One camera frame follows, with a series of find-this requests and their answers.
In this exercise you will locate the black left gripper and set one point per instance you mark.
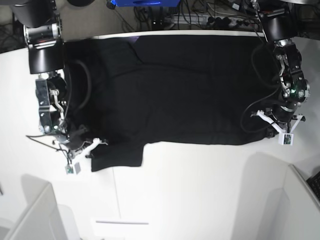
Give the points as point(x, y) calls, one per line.
point(280, 114)

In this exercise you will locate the black keyboard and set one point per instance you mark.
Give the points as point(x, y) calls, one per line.
point(314, 184)

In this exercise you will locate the white partition panel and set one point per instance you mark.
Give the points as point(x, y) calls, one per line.
point(297, 214)
point(41, 219)

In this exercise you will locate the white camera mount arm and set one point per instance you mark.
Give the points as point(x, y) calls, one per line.
point(84, 151)
point(284, 129)

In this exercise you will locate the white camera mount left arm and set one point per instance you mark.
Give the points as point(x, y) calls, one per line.
point(284, 129)

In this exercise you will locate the black T-shirt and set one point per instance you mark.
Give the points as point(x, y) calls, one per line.
point(183, 89)

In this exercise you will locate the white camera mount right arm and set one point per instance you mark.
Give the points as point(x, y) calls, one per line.
point(84, 151)

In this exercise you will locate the blue box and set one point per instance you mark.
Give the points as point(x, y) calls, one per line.
point(145, 3)

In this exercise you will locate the white partition panel left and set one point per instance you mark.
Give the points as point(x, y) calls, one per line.
point(41, 219)

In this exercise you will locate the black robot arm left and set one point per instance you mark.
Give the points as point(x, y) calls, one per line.
point(292, 87)

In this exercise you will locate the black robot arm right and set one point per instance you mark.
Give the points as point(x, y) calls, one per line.
point(42, 29)

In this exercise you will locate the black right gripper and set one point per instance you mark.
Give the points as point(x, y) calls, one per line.
point(73, 138)

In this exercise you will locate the white partition panel right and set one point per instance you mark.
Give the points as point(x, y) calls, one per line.
point(297, 214)

